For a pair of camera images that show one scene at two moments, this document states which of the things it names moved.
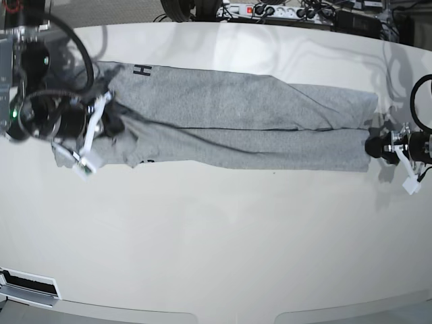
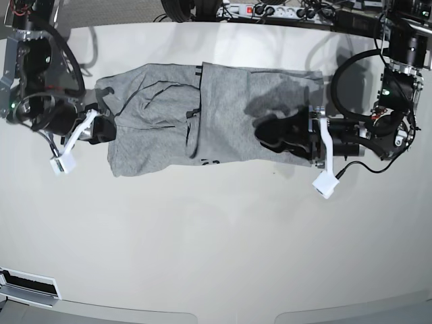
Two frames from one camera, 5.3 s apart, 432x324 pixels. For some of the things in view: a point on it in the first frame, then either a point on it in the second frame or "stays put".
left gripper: [63, 119] stays put
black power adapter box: [356, 23] stays put
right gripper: [416, 145] → [330, 137]
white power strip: [275, 11] stays put
